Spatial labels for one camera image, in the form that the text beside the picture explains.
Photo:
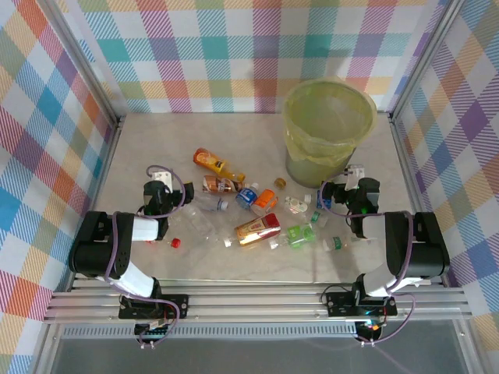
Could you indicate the brown Nescafe coffee bottle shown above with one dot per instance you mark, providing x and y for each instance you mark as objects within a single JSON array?
[{"x": 218, "y": 184}]

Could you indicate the clear bottle blue-white cap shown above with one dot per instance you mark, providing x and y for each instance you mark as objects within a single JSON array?
[{"x": 220, "y": 204}]

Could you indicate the orange juice bottle yellow cap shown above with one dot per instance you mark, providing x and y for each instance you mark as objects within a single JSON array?
[{"x": 206, "y": 157}]

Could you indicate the green plastic bottle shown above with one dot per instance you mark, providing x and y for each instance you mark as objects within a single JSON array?
[{"x": 298, "y": 233}]

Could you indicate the blue Pocari Sweat bottle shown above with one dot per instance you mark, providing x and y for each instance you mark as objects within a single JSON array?
[{"x": 245, "y": 196}]

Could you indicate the clear bottle orange label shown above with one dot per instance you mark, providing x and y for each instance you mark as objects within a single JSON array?
[{"x": 265, "y": 198}]

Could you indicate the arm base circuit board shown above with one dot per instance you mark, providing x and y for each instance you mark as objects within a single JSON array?
[
  {"x": 156, "y": 331},
  {"x": 370, "y": 328}
]

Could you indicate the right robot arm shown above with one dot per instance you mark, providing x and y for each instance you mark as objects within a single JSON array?
[{"x": 421, "y": 249}]

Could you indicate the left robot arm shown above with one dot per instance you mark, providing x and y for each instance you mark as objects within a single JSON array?
[{"x": 97, "y": 253}]

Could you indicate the grey-green mesh bin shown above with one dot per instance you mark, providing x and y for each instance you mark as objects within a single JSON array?
[{"x": 312, "y": 173}]

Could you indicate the yellow plastic bin liner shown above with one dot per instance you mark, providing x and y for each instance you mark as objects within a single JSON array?
[{"x": 296, "y": 128}]

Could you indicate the small bottle green label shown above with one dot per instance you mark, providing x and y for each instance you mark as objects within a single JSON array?
[{"x": 316, "y": 217}]

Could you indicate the small clear bottle flower label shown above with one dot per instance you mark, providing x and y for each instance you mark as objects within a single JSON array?
[{"x": 296, "y": 204}]

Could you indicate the red bottle cap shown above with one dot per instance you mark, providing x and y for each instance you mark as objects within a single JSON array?
[{"x": 176, "y": 243}]

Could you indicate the amber bottle cap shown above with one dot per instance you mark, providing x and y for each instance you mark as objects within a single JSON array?
[{"x": 280, "y": 183}]

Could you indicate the slotted metal strip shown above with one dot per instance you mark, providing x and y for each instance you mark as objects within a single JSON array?
[{"x": 253, "y": 332}]

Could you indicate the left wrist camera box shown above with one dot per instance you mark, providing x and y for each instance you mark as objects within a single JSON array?
[{"x": 163, "y": 179}]

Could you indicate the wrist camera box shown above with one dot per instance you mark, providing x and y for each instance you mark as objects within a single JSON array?
[
  {"x": 355, "y": 173},
  {"x": 163, "y": 179}
]

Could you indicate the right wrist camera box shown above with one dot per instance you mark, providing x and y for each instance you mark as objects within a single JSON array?
[{"x": 355, "y": 173}]

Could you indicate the aluminium side rail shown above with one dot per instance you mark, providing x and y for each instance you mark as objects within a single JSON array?
[
  {"x": 110, "y": 156},
  {"x": 405, "y": 156}
]

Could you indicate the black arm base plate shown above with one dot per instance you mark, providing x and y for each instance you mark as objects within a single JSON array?
[
  {"x": 179, "y": 305},
  {"x": 339, "y": 304}
]

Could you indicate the aluminium mounting rail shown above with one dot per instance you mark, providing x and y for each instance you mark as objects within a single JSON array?
[{"x": 253, "y": 304}]

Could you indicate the aluminium frame post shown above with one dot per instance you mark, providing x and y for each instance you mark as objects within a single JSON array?
[
  {"x": 425, "y": 58},
  {"x": 91, "y": 66}
]

